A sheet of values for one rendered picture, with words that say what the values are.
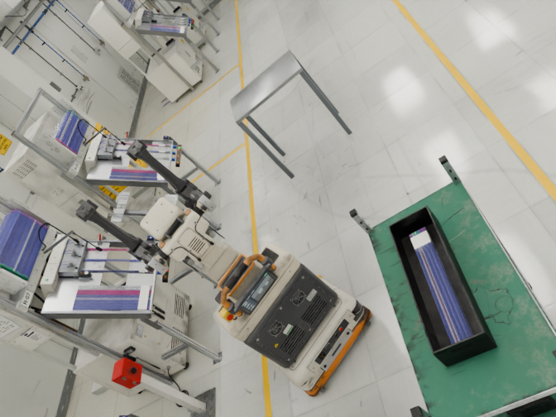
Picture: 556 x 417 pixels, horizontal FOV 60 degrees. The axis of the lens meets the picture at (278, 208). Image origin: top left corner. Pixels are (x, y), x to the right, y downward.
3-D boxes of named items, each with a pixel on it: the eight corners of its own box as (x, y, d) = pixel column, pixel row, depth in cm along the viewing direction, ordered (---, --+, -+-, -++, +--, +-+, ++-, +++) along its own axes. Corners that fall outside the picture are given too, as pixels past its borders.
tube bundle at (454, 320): (412, 239, 193) (409, 234, 191) (428, 231, 190) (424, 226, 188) (456, 351, 155) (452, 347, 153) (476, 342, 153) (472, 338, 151)
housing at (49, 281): (71, 246, 372) (69, 234, 363) (55, 297, 336) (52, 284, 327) (60, 246, 371) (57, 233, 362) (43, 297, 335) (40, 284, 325)
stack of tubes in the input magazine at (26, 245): (49, 227, 355) (16, 206, 339) (28, 279, 317) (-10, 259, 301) (38, 235, 359) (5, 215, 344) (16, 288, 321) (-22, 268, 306)
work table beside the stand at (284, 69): (352, 132, 428) (300, 67, 383) (291, 179, 446) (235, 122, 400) (337, 111, 463) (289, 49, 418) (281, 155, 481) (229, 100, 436)
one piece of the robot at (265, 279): (287, 272, 262) (273, 260, 243) (248, 325, 257) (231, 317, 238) (272, 261, 268) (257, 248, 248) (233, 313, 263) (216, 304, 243)
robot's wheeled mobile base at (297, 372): (376, 314, 296) (356, 296, 282) (317, 401, 287) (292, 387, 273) (313, 275, 350) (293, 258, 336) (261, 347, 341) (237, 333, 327)
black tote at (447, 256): (400, 241, 198) (387, 226, 191) (438, 220, 191) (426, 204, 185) (447, 367, 155) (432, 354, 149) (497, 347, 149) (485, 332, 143)
